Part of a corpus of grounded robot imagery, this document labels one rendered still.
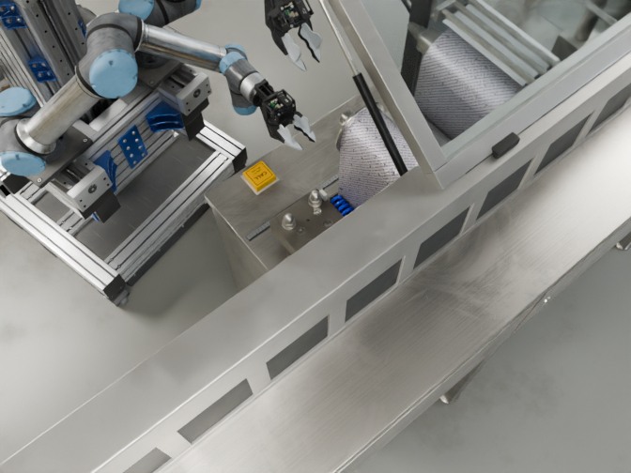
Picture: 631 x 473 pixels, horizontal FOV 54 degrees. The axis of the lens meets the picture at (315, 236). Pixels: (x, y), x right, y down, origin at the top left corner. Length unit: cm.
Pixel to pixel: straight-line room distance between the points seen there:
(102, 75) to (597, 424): 212
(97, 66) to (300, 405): 101
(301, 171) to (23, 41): 93
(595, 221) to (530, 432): 147
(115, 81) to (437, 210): 101
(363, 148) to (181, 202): 135
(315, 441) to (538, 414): 170
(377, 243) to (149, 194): 191
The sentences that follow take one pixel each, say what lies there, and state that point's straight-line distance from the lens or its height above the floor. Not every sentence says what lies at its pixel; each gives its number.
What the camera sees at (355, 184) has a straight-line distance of 155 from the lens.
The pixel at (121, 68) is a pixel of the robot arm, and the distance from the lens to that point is 167.
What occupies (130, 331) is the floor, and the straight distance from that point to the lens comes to 271.
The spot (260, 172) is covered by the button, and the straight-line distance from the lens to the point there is 183.
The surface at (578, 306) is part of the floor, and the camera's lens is 283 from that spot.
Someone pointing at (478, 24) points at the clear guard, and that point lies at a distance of 103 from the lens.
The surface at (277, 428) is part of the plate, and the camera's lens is 103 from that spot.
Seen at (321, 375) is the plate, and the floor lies 144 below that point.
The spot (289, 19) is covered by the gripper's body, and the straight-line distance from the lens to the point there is 144.
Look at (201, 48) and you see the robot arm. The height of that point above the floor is 112.
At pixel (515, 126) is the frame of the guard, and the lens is 103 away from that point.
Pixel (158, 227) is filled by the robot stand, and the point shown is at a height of 22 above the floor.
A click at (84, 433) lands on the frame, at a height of 165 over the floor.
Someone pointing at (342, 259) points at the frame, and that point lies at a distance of 88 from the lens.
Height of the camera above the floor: 245
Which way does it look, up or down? 63 degrees down
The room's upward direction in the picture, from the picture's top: 1 degrees counter-clockwise
